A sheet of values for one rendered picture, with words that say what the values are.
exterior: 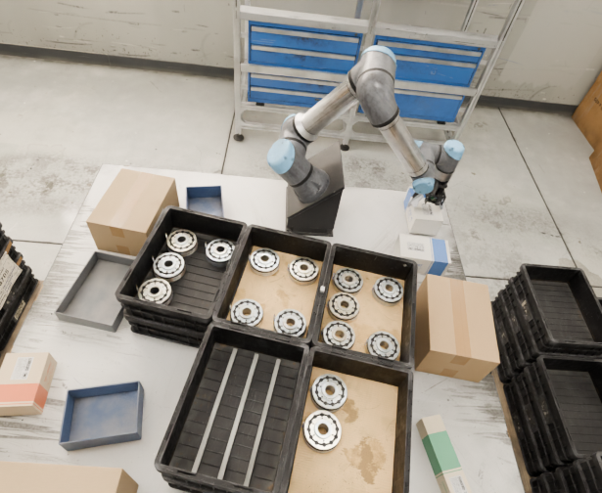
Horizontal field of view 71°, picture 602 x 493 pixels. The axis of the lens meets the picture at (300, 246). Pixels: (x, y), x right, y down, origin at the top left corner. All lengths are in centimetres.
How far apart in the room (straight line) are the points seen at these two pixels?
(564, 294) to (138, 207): 193
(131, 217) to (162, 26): 263
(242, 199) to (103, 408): 98
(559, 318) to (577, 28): 279
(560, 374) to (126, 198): 195
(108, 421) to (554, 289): 195
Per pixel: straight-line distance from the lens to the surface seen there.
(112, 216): 168
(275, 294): 143
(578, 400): 222
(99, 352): 155
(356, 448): 127
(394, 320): 146
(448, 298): 155
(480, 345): 150
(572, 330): 225
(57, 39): 448
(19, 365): 153
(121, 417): 145
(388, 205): 199
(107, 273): 171
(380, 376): 131
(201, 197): 191
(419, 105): 330
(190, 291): 145
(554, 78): 461
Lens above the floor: 204
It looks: 50 degrees down
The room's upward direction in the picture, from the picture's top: 9 degrees clockwise
